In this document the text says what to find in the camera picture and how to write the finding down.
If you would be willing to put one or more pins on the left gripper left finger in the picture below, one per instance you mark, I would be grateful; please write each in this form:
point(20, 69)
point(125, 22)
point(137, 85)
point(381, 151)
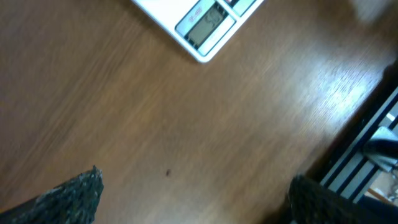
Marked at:
point(74, 201)

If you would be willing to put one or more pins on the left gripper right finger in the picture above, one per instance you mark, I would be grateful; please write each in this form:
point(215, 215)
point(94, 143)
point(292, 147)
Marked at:
point(312, 203)

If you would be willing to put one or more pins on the white digital kitchen scale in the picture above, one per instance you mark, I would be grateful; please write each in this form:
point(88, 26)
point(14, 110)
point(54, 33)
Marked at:
point(201, 27)

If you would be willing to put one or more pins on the aluminium frame rail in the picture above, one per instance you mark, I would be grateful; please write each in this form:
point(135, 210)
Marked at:
point(353, 173)

